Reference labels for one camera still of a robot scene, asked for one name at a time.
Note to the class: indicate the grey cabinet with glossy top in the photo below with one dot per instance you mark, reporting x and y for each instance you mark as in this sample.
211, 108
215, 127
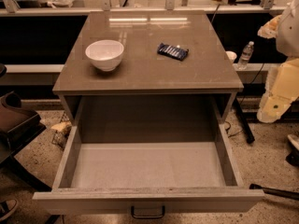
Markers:
206, 69

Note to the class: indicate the black drawer handle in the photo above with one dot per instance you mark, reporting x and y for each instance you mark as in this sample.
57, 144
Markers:
143, 213

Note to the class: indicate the black pole on floor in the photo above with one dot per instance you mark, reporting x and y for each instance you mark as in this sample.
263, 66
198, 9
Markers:
277, 192

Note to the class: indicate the black tripod leg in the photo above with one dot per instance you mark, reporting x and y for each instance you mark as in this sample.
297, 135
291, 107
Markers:
239, 112

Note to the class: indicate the white ceramic bowl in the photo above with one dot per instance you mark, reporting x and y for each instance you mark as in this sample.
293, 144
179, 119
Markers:
105, 55

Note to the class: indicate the dark brown chair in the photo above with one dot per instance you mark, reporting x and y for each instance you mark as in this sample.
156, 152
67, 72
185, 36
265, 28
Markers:
18, 128

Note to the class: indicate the wire basket with foam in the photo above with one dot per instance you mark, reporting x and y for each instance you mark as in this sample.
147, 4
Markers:
61, 131

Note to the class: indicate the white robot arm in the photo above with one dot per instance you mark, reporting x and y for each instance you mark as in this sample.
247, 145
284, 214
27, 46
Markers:
285, 29

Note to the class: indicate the white paper cup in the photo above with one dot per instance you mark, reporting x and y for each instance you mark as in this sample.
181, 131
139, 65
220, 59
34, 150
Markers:
231, 55

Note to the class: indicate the clear plastic water bottle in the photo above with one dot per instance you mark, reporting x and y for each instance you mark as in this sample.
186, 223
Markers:
245, 56

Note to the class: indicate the blue snack packet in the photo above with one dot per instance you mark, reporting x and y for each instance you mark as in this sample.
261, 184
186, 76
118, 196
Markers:
173, 52

